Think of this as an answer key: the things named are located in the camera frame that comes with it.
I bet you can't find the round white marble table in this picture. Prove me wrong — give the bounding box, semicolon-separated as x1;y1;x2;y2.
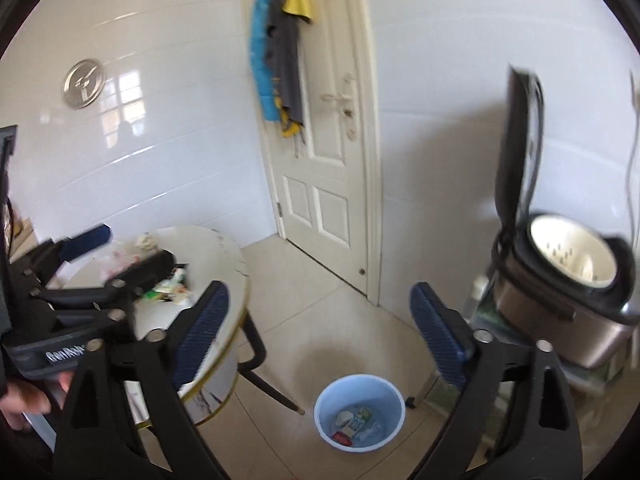
50;225;251;428

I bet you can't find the grey hanging garment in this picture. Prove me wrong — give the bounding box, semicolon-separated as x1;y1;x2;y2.
267;0;306;138

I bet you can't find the black metal chair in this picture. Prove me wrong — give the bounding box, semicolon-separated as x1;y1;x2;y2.
239;310;306;416

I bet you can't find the light blue plastic bucket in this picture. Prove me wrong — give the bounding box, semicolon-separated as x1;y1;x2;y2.
314;374;406;453

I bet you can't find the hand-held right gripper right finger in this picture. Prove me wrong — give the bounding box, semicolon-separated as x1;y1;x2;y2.
409;282;583;480

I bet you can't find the silver rice cooker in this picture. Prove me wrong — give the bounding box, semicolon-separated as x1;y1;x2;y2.
492;65;640;368

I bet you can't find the grey power cable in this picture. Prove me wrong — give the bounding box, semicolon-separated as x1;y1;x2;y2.
625;67;640;241

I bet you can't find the white panel door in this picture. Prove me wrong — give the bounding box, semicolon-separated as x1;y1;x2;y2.
240;0;386;306

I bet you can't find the person's left hand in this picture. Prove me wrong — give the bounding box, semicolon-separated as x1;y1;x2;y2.
0;370;76;433

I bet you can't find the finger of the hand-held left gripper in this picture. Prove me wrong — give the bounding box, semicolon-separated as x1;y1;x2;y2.
30;250;176;331
7;224;112;301

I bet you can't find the pink wrapper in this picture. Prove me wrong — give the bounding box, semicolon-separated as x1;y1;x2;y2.
100;250;138;281

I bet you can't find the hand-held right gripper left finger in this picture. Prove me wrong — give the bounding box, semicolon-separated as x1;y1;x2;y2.
52;280;231;480

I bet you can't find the green and white wrapper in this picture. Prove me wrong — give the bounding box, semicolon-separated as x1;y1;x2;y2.
145;267;193;306

